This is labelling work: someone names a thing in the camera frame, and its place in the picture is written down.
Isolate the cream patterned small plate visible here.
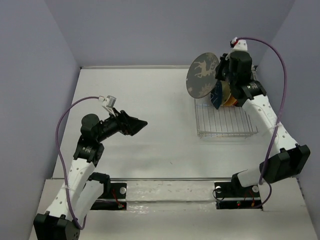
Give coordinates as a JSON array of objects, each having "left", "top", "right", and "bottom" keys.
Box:
[{"left": 221, "top": 81, "right": 232, "bottom": 106}]

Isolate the grey reindeer pattern plate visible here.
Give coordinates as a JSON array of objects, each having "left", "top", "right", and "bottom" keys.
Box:
[{"left": 186, "top": 52, "right": 219, "bottom": 99}]

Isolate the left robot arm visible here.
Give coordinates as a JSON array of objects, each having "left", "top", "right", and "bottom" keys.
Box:
[{"left": 33, "top": 108, "right": 148, "bottom": 240}]

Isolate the metal wire dish rack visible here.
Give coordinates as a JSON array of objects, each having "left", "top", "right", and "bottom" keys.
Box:
[{"left": 194, "top": 97, "right": 258, "bottom": 139}]

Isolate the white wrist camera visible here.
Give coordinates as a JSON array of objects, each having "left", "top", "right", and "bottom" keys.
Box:
[
  {"left": 101, "top": 95, "right": 117, "bottom": 116},
  {"left": 226, "top": 37, "right": 249, "bottom": 60}
]

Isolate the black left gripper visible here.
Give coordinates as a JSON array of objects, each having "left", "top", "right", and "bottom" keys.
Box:
[{"left": 95, "top": 107, "right": 147, "bottom": 142}]

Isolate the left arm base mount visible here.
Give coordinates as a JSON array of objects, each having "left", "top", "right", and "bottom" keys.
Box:
[{"left": 91, "top": 182, "right": 127, "bottom": 211}]

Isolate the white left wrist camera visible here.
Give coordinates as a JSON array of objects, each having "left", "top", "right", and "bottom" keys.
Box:
[{"left": 101, "top": 95, "right": 117, "bottom": 116}]

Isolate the dark blue patterned plate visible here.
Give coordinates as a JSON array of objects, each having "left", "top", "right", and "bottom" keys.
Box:
[{"left": 210, "top": 80, "right": 223, "bottom": 110}]

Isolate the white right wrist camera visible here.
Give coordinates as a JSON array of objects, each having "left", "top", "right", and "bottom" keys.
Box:
[{"left": 226, "top": 37, "right": 249, "bottom": 60}]

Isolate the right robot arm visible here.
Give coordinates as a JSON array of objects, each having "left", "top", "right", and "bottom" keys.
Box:
[{"left": 215, "top": 50, "right": 311, "bottom": 196}]

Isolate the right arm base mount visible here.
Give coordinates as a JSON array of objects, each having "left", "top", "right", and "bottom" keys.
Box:
[{"left": 212, "top": 181, "right": 262, "bottom": 210}]

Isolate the woven bamboo round plate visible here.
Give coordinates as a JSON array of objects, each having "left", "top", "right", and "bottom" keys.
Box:
[{"left": 223, "top": 95, "right": 238, "bottom": 107}]

